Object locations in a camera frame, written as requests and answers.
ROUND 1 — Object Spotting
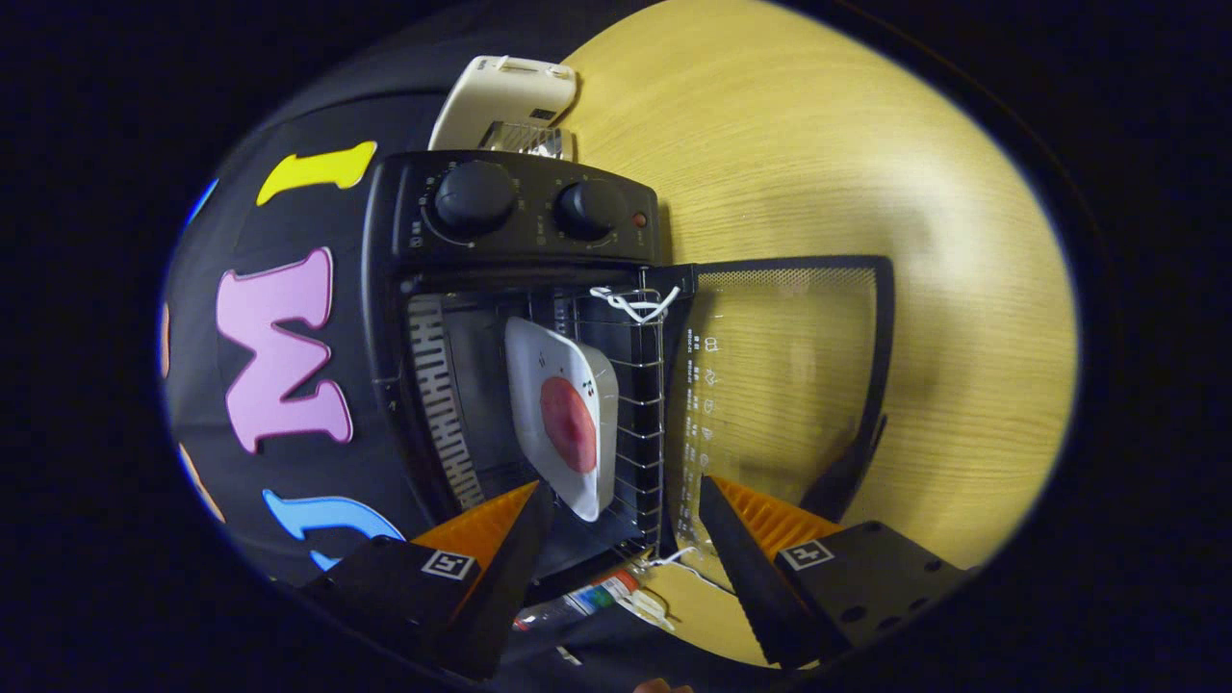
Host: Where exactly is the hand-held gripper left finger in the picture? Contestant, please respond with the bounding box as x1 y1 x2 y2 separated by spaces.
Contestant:
306 481 557 680

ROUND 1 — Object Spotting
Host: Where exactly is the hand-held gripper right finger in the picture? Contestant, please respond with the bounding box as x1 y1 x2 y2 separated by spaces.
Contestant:
699 475 968 670

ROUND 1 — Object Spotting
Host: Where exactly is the round pink ham slice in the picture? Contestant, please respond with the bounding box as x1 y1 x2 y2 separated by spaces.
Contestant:
540 375 598 475

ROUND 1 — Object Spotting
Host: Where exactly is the white square plate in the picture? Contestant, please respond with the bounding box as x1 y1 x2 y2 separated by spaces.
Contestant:
504 316 619 523

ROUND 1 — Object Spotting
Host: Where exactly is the black toaster oven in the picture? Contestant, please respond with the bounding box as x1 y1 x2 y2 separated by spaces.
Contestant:
361 149 896 603

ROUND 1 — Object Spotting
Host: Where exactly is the cream pop-up toaster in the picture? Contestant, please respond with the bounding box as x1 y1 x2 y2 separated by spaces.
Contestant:
428 55 578 160

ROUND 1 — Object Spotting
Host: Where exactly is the clear plastic water bottle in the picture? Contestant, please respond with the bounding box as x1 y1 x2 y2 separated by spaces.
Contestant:
515 568 642 632

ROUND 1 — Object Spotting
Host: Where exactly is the wire mesh utensil basket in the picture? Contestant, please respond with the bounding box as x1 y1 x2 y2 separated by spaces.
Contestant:
478 120 571 161

